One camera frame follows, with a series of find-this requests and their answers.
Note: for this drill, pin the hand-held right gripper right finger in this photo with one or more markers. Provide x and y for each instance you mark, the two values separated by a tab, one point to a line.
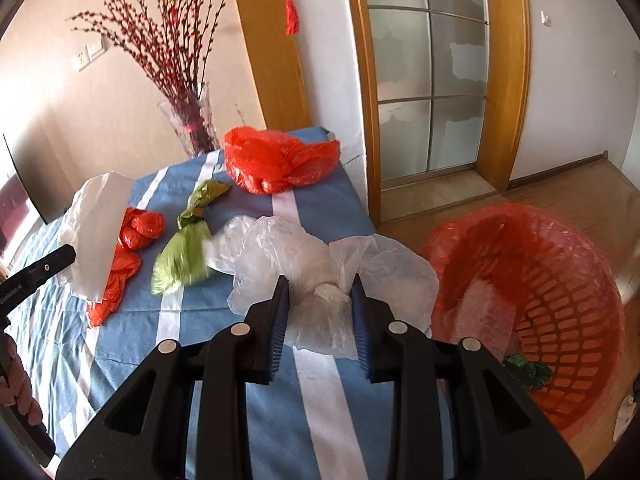
362	330

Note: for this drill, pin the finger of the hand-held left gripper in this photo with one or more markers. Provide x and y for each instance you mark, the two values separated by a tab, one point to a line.
35	272

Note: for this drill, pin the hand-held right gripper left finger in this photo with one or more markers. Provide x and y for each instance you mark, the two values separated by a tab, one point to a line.
278	330

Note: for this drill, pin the clear plastic bag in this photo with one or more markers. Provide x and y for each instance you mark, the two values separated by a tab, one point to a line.
310	265

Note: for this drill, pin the white plastic bag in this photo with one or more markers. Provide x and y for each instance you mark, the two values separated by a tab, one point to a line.
97	230

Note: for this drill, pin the green plastic bag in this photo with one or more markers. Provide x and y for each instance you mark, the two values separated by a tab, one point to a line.
527	371

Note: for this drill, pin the red plastic mesh basket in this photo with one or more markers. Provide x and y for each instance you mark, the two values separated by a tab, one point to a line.
565	330

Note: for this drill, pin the person's left hand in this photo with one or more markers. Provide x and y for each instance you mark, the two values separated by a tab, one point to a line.
22	385

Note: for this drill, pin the blue striped tablecloth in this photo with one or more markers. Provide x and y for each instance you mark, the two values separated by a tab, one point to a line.
215	325

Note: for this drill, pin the dark flat screen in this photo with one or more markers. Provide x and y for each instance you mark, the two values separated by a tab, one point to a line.
30	180

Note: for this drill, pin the orange plastic bag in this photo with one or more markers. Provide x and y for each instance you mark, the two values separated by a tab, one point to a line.
132	240

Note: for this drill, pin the olive plastic bag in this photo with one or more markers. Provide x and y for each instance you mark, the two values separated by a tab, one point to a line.
182	255

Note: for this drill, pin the large red plastic bag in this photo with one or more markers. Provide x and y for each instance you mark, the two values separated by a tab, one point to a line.
270	160

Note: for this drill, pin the clear glass vase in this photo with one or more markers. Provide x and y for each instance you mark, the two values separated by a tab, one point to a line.
195	125

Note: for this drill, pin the red berry branches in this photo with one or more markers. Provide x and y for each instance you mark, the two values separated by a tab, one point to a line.
170	45

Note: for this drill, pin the frosted glass door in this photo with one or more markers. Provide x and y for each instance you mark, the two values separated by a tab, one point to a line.
430	60

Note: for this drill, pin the white wall socket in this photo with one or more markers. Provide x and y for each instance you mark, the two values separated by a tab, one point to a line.
82	62

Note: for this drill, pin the white wall switch panel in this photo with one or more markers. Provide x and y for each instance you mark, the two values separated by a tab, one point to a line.
96	48

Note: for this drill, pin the wooden doorway frame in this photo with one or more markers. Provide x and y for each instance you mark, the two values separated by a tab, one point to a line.
272	50

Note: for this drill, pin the wooden door frame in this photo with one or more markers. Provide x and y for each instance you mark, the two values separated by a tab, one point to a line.
505	85

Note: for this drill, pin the small white light switch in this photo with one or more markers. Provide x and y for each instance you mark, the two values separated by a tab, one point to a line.
546	18

